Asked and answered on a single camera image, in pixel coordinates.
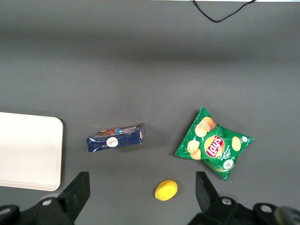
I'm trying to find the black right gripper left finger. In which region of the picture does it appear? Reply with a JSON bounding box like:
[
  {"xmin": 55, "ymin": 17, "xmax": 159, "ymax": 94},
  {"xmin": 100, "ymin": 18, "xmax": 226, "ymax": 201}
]
[{"xmin": 20, "ymin": 172, "xmax": 91, "ymax": 225}]

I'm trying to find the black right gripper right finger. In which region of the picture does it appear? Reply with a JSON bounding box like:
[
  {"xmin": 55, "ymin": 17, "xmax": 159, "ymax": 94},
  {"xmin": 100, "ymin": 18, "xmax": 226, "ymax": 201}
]
[{"xmin": 188, "ymin": 172, "xmax": 255, "ymax": 225}]

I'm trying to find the white rectangular tray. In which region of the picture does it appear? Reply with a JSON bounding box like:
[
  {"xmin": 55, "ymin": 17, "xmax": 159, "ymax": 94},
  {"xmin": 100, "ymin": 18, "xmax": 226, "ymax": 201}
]
[{"xmin": 0, "ymin": 112, "xmax": 64, "ymax": 192}]

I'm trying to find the blue cookie box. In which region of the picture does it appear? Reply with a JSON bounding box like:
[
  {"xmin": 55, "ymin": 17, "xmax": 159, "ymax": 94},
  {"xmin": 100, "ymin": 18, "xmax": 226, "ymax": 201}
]
[{"xmin": 86, "ymin": 122, "xmax": 146, "ymax": 153}]

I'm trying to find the yellow lemon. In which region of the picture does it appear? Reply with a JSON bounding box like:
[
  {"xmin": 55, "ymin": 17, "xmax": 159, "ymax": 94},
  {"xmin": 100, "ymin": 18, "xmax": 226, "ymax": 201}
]
[{"xmin": 154, "ymin": 179, "xmax": 178, "ymax": 201}]

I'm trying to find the green Lay's chips bag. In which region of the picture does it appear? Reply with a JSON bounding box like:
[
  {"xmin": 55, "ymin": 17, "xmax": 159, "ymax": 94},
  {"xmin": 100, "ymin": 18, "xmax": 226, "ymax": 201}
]
[{"xmin": 174, "ymin": 105, "xmax": 255, "ymax": 181}]

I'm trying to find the thin black table cable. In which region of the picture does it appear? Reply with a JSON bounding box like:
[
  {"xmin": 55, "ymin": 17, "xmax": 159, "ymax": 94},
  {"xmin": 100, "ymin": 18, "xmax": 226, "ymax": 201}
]
[{"xmin": 191, "ymin": 0, "xmax": 257, "ymax": 23}]

